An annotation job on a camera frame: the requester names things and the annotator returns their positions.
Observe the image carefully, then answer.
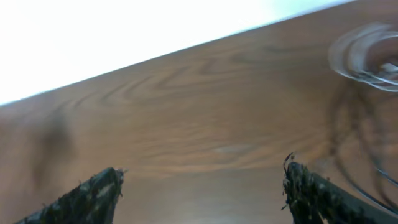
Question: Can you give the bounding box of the black USB cable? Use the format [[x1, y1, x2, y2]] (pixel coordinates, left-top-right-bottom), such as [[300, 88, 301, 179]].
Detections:
[[326, 83, 398, 215]]

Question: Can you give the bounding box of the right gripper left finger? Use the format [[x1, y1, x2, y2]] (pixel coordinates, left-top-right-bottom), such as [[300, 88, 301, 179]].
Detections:
[[17, 167, 124, 224]]

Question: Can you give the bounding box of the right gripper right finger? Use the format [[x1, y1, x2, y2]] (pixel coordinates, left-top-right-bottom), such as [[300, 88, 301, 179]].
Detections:
[[282, 153, 397, 224]]

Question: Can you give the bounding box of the white USB cable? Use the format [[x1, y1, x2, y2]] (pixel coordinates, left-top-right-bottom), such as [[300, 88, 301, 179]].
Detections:
[[328, 22, 398, 93]]

